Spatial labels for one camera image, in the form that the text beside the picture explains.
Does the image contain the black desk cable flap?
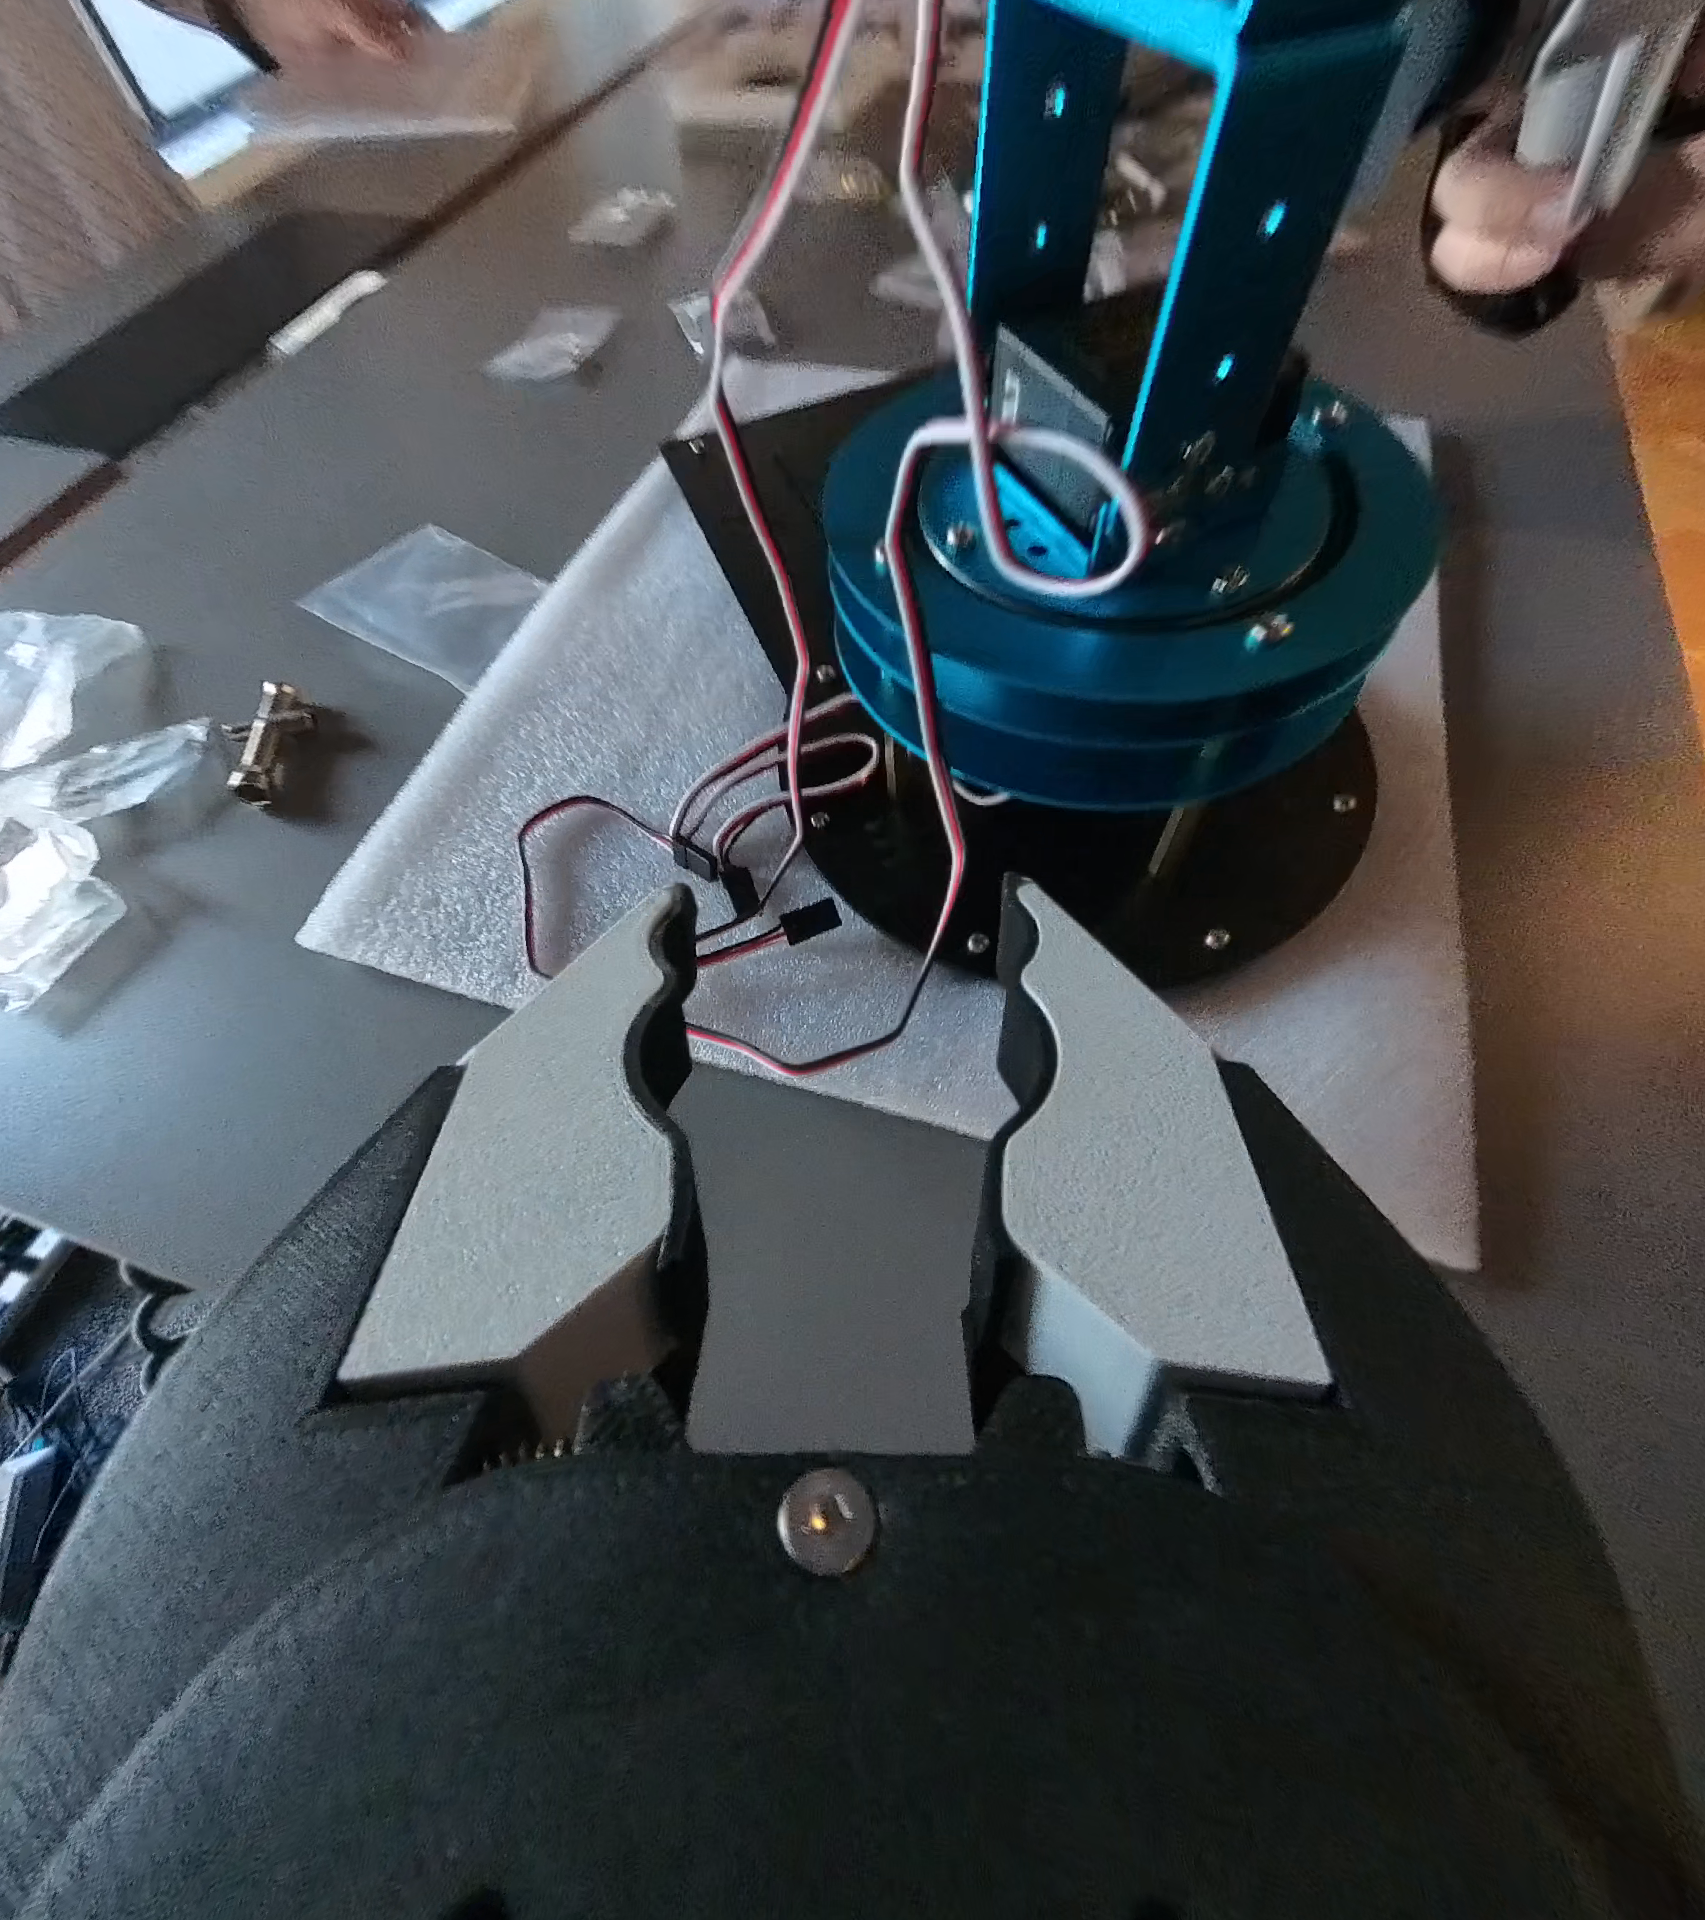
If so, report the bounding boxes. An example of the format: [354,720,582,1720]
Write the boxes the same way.
[0,204,439,462]

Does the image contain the blue toy robot arm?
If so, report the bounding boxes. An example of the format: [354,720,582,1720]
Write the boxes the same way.
[809,0,1457,823]

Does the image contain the floor power cables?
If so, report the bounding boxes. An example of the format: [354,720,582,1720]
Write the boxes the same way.
[0,1195,185,1716]

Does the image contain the printed instruction manual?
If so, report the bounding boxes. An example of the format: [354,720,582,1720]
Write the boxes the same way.
[248,0,712,141]

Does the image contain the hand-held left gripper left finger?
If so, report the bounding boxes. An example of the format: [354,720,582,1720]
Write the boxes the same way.
[334,886,707,1414]

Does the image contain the dark grey desk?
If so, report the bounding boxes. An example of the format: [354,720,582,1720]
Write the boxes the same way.
[0,60,1705,1920]

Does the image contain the person's right hand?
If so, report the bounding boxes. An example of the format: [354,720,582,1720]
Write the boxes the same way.
[1420,132,1705,305]

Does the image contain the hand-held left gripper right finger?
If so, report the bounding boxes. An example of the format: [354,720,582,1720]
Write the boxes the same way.
[959,874,1337,1409]

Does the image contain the black metal base plate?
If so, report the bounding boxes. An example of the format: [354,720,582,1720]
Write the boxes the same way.
[655,418,1389,993]

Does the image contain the metal cross wrench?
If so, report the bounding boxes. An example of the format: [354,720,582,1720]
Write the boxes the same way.
[213,679,332,811]

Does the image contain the scattered small clear zip bags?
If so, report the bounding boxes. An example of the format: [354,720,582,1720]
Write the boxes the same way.
[0,173,800,1014]

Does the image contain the red white black servo cable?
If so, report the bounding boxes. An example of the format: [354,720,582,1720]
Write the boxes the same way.
[516,0,1156,1085]

